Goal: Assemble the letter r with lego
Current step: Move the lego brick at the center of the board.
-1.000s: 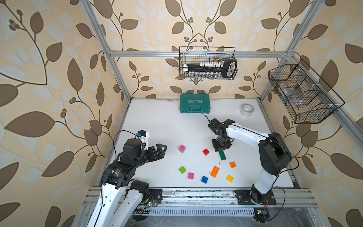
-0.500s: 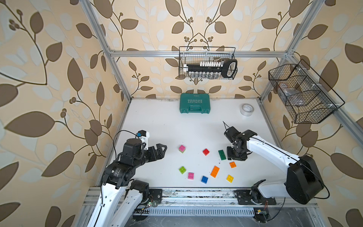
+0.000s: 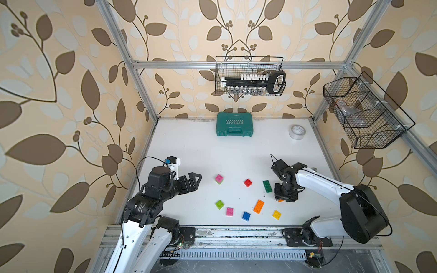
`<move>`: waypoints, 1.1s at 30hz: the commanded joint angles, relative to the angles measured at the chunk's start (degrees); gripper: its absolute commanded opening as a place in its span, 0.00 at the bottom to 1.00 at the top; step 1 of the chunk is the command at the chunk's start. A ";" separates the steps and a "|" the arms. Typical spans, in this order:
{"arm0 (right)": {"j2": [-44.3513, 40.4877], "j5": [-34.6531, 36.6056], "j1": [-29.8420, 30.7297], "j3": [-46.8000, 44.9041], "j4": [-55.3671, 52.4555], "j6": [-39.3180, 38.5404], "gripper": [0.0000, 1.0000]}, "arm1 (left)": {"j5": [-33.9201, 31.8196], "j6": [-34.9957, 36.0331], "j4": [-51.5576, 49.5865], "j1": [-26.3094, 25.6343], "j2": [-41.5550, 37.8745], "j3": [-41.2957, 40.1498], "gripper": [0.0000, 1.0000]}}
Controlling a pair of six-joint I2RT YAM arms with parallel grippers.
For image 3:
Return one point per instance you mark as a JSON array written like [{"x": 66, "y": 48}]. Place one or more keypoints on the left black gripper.
[{"x": 193, "y": 186}]

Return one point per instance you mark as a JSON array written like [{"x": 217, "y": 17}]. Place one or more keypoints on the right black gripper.
[{"x": 290, "y": 198}]

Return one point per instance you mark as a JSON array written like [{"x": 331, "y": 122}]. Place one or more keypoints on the dark green long lego brick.
[{"x": 267, "y": 186}]

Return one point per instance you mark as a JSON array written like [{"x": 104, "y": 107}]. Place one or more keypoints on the pink lego brick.
[
  {"x": 229, "y": 212},
  {"x": 219, "y": 178}
]

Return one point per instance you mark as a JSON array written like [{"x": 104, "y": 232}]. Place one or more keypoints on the red lego brick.
[{"x": 248, "y": 183}]

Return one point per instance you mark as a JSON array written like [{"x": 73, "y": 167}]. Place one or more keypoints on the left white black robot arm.
[{"x": 145, "y": 234}]

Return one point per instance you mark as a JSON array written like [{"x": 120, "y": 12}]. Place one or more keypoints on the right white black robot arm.
[{"x": 361, "y": 215}]

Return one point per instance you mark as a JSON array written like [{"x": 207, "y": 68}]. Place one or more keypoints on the yellow lego brick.
[{"x": 277, "y": 215}]

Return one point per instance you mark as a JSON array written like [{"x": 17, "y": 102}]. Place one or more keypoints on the long orange lego brick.
[{"x": 258, "y": 206}]

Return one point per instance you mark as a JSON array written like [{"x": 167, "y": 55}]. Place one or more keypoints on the blue lego brick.
[{"x": 246, "y": 216}]

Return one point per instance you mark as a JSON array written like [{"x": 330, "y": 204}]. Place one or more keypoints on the clear tape roll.
[{"x": 297, "y": 132}]

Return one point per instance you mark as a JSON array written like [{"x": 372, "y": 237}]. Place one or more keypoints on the green plastic tool case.
[{"x": 234, "y": 124}]

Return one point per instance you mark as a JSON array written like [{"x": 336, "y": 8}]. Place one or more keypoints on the plastic bag in basket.
[{"x": 353, "y": 116}]

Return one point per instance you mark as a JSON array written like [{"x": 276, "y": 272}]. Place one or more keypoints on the black white tool in basket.
[{"x": 269, "y": 83}]

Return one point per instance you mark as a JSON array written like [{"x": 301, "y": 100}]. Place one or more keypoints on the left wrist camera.
[{"x": 173, "y": 164}]

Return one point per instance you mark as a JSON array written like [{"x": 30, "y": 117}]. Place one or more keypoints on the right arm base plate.
[{"x": 300, "y": 237}]

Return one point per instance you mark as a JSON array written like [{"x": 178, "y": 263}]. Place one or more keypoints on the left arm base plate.
[{"x": 184, "y": 235}]

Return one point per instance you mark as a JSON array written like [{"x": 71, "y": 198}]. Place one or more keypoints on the black wire basket right wall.
[{"x": 386, "y": 120}]

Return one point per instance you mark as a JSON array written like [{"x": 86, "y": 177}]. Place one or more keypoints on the black wire basket wall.
[
  {"x": 228, "y": 66},
  {"x": 386, "y": 120}
]

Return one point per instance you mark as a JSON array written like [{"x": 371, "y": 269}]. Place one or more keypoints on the black wire basket back wall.
[{"x": 228, "y": 66}]

